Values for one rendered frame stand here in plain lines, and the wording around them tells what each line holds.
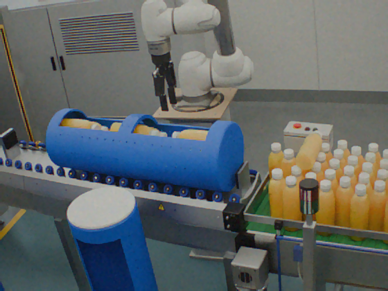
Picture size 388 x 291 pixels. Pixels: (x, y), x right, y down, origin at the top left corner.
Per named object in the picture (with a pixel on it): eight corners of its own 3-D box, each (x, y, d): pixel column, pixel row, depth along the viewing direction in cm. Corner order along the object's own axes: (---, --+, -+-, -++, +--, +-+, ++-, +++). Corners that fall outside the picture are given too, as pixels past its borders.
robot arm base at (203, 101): (180, 93, 299) (179, 84, 296) (218, 93, 292) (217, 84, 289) (169, 107, 284) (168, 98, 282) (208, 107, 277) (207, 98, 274)
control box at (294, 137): (290, 140, 236) (289, 120, 231) (333, 145, 227) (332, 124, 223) (284, 151, 229) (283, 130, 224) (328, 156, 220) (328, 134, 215)
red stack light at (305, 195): (302, 189, 164) (301, 179, 163) (321, 191, 162) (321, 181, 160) (296, 200, 159) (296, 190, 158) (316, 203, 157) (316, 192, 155)
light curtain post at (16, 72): (68, 243, 356) (1, 5, 276) (75, 244, 353) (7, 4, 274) (64, 248, 351) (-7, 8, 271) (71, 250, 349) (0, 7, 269)
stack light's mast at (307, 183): (303, 217, 170) (301, 176, 162) (321, 219, 167) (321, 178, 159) (297, 228, 165) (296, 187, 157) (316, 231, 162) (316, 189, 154)
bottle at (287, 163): (303, 197, 214) (301, 154, 204) (289, 204, 211) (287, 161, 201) (291, 190, 219) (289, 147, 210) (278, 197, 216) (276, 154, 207)
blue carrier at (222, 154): (88, 143, 268) (70, 97, 252) (248, 161, 230) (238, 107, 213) (57, 179, 249) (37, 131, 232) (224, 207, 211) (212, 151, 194)
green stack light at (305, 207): (302, 201, 167) (302, 189, 164) (321, 204, 164) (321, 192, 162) (296, 213, 162) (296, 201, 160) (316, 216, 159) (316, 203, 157)
